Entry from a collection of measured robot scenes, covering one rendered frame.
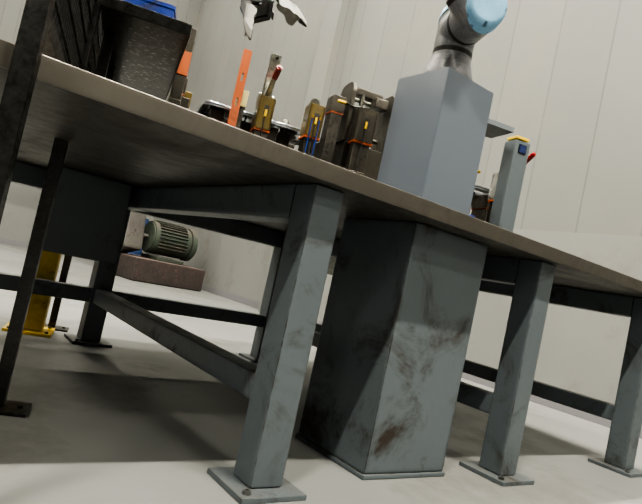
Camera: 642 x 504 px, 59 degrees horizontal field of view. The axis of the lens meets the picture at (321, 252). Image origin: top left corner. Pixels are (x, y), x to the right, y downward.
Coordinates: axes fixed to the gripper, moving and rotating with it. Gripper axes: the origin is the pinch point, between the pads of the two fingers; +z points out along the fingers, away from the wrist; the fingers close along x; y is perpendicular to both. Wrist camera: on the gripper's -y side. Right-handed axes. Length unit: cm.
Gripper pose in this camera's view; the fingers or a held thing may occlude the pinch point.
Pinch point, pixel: (280, 31)
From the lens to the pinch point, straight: 144.2
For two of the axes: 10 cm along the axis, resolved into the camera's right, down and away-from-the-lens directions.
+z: 4.3, 8.8, -1.9
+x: -8.7, 3.5, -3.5
